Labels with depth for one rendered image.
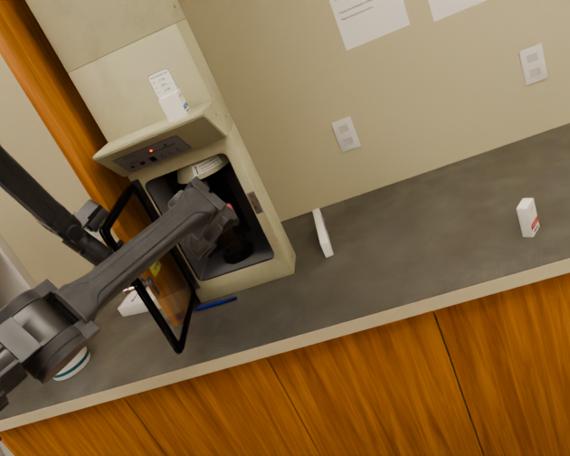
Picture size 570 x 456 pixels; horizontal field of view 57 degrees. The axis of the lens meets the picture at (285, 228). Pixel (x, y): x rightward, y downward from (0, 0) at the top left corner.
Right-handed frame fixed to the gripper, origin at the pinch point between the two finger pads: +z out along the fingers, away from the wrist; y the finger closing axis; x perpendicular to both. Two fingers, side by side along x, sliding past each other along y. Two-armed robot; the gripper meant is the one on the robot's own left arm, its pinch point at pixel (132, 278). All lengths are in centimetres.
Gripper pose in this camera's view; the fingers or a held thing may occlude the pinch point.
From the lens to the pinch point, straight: 143.3
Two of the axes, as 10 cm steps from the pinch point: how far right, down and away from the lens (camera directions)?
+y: -6.9, 6.5, 3.1
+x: 0.2, 4.4, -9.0
